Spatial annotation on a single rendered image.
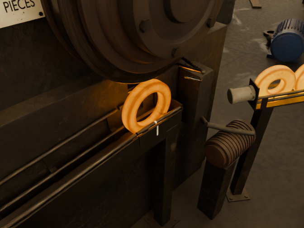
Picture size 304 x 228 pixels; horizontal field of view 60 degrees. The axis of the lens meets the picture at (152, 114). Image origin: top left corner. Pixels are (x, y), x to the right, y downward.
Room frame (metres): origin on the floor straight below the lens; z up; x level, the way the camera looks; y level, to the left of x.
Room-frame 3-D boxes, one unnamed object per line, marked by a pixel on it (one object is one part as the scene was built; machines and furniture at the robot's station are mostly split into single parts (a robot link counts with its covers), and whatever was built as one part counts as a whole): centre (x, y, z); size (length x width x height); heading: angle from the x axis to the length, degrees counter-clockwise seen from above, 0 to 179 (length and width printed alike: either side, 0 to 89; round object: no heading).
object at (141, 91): (0.65, 0.01, 0.75); 0.18 x 0.03 x 0.18; 133
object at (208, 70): (0.81, -0.15, 0.68); 0.11 x 0.08 x 0.24; 43
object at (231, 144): (0.77, -0.33, 0.27); 0.22 x 0.13 x 0.53; 133
